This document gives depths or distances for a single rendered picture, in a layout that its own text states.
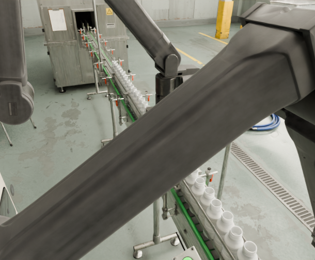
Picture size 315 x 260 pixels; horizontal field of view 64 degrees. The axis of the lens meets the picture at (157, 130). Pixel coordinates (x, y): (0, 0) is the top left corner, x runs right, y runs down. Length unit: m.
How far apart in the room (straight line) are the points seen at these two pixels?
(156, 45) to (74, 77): 4.17
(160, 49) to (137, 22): 0.08
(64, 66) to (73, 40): 0.46
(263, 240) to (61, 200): 2.22
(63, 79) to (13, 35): 4.18
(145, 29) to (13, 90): 0.32
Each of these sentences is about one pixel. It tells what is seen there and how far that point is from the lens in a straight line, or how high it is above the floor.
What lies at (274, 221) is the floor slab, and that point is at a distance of 2.54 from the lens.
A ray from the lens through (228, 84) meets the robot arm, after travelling 0.19.
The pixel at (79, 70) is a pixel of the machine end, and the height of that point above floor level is 0.39.
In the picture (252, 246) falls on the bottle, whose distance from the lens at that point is 0.86.
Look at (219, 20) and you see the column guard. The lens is 9.00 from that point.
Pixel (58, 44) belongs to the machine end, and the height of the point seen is 0.85.
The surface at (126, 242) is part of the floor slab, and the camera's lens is 2.22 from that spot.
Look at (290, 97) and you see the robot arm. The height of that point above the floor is 1.75.
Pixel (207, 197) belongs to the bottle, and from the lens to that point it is 0.95.
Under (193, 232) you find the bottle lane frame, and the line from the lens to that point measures 1.05.
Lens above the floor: 1.83
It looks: 32 degrees down
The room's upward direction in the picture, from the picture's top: straight up
